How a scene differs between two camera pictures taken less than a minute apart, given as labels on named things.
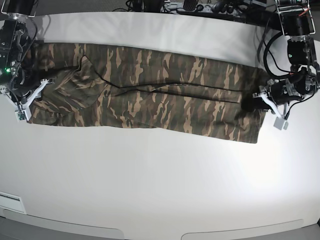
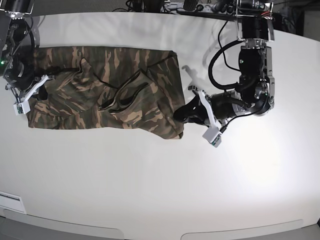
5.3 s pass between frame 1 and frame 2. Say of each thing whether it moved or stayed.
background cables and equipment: stayed
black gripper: moved
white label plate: stayed
